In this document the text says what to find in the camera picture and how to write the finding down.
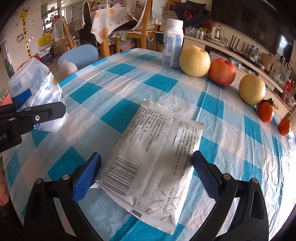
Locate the glass electric kettle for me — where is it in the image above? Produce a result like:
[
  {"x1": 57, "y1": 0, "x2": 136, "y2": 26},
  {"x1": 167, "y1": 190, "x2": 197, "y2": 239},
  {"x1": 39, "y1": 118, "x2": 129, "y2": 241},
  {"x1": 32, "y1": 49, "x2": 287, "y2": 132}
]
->
[{"x1": 207, "y1": 25, "x2": 224, "y2": 43}]

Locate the white tv cabinet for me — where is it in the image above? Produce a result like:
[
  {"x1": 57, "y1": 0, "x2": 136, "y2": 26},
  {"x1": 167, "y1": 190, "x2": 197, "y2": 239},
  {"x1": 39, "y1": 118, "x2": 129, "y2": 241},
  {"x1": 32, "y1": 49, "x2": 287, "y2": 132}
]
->
[{"x1": 183, "y1": 35, "x2": 292, "y2": 118}]

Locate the silver white foil bag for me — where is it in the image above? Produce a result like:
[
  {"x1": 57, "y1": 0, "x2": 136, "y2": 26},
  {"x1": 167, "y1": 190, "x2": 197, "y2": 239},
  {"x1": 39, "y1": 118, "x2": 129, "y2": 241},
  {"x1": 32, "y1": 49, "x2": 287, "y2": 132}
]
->
[{"x1": 93, "y1": 99, "x2": 204, "y2": 234}]

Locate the yellow pear left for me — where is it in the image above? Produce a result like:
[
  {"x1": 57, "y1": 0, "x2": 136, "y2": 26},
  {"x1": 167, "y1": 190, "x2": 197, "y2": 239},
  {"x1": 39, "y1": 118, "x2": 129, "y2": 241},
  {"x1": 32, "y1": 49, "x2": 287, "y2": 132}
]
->
[{"x1": 179, "y1": 45, "x2": 211, "y2": 77}]

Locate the dark flower bouquet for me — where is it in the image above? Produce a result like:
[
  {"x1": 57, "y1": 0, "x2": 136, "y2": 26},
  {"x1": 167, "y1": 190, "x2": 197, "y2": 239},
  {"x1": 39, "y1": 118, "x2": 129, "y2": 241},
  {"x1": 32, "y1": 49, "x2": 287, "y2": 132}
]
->
[{"x1": 171, "y1": 1, "x2": 210, "y2": 28}]

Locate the blue round stool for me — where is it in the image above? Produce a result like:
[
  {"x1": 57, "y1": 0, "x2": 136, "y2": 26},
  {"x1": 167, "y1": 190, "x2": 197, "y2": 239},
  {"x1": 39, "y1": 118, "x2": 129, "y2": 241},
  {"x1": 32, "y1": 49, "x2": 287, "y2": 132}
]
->
[{"x1": 58, "y1": 44, "x2": 99, "y2": 69}]

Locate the dining table with orange-print cloth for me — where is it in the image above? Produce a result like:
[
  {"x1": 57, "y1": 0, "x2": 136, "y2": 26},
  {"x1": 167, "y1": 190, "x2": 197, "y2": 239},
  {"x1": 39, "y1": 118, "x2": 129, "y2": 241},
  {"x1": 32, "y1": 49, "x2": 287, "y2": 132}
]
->
[{"x1": 90, "y1": 3, "x2": 130, "y2": 58}]

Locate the yellow pear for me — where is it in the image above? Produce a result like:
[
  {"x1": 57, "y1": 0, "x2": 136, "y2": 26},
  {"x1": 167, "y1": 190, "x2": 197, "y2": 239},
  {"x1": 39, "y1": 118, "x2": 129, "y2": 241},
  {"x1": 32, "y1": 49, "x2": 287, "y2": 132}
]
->
[
  {"x1": 239, "y1": 74, "x2": 266, "y2": 105},
  {"x1": 179, "y1": 45, "x2": 211, "y2": 77}
]

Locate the red apple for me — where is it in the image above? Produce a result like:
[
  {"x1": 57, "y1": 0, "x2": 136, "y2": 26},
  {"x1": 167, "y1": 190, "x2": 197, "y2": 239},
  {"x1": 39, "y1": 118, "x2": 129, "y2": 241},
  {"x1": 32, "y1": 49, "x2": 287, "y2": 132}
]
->
[{"x1": 208, "y1": 58, "x2": 236, "y2": 87}]

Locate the small orange tangerine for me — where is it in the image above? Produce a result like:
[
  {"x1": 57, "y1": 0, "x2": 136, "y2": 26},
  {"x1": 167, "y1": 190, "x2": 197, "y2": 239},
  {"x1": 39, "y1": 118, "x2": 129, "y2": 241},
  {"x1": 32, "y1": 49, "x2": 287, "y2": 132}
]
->
[{"x1": 278, "y1": 118, "x2": 292, "y2": 136}]

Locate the person's left hand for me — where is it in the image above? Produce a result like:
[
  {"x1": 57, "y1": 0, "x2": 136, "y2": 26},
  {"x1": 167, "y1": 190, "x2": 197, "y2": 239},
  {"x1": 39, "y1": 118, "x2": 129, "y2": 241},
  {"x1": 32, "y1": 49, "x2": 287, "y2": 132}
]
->
[{"x1": 0, "y1": 173, "x2": 9, "y2": 206}]

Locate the white upright yogurt bottle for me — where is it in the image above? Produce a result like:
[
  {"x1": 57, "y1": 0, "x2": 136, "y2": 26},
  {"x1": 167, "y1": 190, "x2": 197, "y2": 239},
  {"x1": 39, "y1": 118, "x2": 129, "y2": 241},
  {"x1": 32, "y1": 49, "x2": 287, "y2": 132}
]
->
[{"x1": 162, "y1": 19, "x2": 184, "y2": 69}]

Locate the yellow pear right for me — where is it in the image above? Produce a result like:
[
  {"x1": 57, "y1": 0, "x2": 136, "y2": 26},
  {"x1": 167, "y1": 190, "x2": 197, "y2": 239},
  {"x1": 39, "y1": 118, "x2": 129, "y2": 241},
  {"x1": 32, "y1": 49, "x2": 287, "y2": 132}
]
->
[{"x1": 239, "y1": 74, "x2": 266, "y2": 105}]

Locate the crushed white yogurt bottle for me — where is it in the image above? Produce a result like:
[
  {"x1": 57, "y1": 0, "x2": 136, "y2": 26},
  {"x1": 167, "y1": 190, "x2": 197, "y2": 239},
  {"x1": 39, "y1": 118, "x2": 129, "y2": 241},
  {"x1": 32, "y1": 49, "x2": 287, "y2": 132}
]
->
[{"x1": 7, "y1": 57, "x2": 70, "y2": 134}]

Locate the wooden chair with lace cover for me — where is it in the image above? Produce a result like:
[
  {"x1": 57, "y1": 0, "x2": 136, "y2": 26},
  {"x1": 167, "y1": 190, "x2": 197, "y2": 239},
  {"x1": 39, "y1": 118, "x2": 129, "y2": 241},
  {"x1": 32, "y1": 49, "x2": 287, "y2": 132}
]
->
[{"x1": 111, "y1": 1, "x2": 167, "y2": 53}]

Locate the black flat television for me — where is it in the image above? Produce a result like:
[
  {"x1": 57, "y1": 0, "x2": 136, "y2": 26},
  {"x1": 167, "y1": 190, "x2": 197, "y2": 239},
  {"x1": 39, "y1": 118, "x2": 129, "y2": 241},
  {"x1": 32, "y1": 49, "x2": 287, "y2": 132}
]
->
[{"x1": 211, "y1": 1, "x2": 295, "y2": 62}]

